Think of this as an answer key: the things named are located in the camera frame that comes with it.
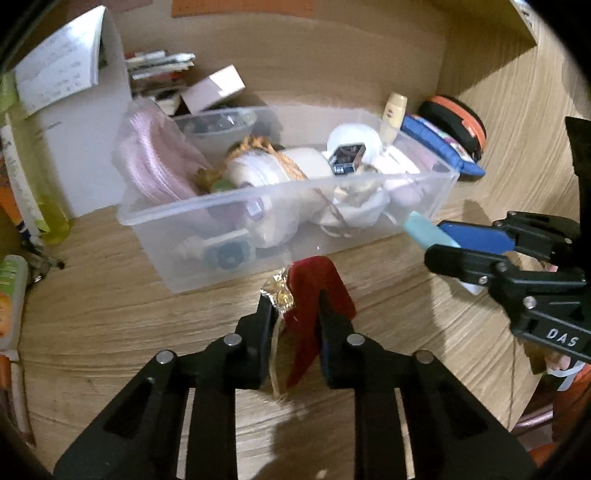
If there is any stack of booklets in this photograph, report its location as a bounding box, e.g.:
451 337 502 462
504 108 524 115
124 50 197 100

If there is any small clear bowl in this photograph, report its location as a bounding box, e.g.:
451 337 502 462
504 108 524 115
185 111 257 139

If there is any white printed paper slip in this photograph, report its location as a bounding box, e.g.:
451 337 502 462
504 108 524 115
14 6 105 116

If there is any yellow green bottle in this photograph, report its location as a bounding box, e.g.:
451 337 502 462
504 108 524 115
0 69 72 245

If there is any pale pink cardboard box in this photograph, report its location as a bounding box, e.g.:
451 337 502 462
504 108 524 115
180 65 245 114

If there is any clear plastic bin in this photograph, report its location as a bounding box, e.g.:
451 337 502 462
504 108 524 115
116 105 461 295

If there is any person's right hand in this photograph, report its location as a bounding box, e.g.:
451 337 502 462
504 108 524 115
546 354 583 378

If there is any white box with paper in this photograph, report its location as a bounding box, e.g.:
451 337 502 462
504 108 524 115
39 7 134 217

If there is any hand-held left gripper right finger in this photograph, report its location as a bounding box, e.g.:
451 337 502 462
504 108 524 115
318 287 539 480

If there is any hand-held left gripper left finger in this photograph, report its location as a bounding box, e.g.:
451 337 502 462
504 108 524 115
53 294 279 480

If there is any light teal tube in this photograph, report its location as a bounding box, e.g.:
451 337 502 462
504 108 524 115
402 211 483 296

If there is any dark green object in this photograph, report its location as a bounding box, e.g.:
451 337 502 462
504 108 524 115
196 168 238 195

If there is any orange white box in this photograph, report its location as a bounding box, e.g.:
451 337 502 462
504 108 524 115
0 124 29 241

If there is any wooden desktop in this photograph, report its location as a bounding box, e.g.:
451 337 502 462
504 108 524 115
18 171 555 480

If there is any cream tube bottle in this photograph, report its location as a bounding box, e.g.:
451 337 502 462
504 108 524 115
381 92 408 146

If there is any dark teal keychain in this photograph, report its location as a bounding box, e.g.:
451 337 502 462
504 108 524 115
205 240 254 271

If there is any orange green tube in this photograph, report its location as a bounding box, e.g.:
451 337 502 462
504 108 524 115
0 255 29 352

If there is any blue black packet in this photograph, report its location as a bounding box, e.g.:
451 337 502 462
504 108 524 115
330 144 368 177

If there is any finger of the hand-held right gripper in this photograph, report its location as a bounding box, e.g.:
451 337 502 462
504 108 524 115
424 244 591 361
436 211 581 264

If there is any dark metal clip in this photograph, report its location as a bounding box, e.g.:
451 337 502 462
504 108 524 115
23 240 65 282

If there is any blue pencil pouch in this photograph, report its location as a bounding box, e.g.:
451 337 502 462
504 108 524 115
399 113 486 181

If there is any black orange round case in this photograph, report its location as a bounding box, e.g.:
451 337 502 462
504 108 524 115
418 95 487 160

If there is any brown fuzzy object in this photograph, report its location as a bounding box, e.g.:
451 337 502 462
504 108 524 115
337 175 384 199

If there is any orange garment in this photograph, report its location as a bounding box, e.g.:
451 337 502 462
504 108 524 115
531 364 591 467

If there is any gold braided cord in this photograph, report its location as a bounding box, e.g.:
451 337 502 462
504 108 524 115
231 137 308 182

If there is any red velvet pouch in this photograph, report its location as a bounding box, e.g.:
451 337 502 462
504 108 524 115
261 257 357 398

